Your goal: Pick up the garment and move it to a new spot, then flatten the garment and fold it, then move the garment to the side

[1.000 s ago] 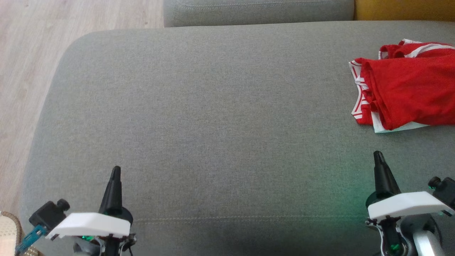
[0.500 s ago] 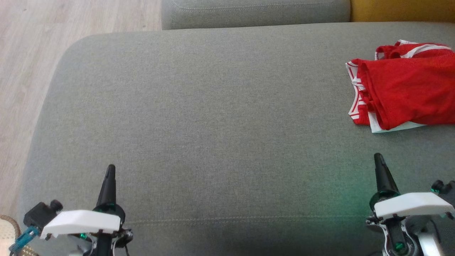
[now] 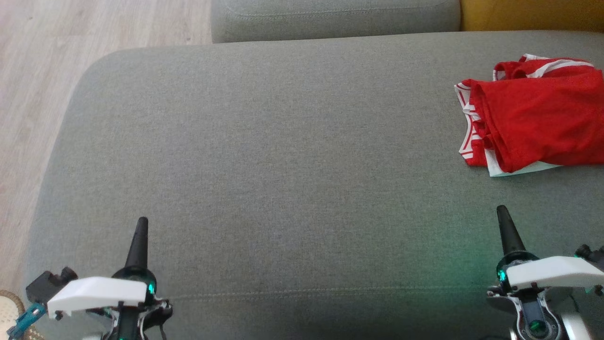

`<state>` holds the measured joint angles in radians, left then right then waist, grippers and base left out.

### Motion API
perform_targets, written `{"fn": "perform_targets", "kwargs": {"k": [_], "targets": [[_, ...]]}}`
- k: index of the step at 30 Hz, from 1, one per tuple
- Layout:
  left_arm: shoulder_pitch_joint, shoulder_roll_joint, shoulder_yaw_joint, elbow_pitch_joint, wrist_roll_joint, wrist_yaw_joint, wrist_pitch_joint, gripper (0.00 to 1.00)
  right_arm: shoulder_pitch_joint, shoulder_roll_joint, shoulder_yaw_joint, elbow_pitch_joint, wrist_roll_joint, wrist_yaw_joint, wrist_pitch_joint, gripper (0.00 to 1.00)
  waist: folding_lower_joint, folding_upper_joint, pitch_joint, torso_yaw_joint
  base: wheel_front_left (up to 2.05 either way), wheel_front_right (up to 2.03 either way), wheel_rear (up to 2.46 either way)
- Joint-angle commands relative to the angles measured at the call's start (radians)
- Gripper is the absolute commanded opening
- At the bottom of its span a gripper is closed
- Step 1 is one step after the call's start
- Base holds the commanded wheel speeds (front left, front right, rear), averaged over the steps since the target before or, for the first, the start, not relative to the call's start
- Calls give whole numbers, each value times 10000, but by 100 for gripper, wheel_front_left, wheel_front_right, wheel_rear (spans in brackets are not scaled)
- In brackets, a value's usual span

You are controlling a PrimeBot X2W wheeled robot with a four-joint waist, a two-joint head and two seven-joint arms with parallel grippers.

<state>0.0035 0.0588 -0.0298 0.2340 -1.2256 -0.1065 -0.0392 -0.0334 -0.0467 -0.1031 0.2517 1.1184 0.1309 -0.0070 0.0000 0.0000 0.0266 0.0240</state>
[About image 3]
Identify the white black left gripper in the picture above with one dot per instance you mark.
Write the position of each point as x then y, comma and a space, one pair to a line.
99, 293

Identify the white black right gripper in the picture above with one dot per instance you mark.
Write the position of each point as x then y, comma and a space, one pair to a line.
552, 274

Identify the red white basketball jersey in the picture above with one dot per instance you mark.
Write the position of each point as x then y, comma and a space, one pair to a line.
542, 123

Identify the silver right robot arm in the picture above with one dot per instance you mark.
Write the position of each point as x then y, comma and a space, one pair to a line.
538, 316

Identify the red garment with striped trim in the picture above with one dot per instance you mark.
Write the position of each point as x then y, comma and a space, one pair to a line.
514, 70

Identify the cream perforated laundry basket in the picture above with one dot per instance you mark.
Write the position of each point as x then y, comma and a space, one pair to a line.
7, 311

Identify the large grey sofa seat cushion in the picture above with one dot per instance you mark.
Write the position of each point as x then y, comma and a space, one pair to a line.
283, 165

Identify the large yellow sofa backrest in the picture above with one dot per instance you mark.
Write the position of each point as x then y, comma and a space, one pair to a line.
533, 14

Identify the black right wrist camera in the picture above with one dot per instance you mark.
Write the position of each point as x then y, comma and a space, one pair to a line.
597, 259

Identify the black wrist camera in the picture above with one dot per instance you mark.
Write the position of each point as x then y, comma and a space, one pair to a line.
47, 285
597, 259

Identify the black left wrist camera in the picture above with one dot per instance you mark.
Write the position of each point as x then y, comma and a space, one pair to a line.
47, 285

